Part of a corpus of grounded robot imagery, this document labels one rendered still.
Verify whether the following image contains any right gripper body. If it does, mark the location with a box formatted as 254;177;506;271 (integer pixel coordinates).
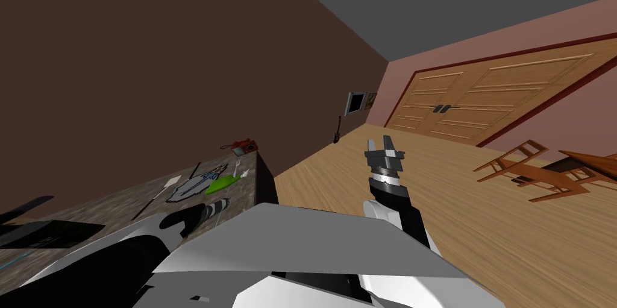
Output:
364;149;406;174

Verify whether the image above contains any white framed black picture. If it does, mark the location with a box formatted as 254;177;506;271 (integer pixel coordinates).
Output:
344;90;368;117

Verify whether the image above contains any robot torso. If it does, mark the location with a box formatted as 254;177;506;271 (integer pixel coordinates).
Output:
134;201;507;308

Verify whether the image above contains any wooden double door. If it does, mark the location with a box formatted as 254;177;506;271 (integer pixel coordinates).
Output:
384;33;617;148

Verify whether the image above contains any wooden chair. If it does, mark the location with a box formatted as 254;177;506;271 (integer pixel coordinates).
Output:
472;139;603;203

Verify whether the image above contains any green curved object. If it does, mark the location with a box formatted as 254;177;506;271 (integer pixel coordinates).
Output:
204;175;242;196

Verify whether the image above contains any grey cloth with dark edge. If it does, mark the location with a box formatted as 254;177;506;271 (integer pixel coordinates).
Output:
166;165;228;204

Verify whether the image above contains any wooden table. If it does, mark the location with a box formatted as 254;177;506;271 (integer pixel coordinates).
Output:
558;149;617;184

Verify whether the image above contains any black sink basin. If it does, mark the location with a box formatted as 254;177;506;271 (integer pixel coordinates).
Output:
0;219;107;251

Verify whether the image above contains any black faucet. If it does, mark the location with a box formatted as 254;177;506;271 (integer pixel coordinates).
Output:
0;195;55;225

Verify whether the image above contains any red camera with strap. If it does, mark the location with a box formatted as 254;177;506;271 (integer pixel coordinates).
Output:
220;138;259;157

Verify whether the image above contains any white spatula with dark handle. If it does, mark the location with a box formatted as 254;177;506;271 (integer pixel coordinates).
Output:
131;175;183;222

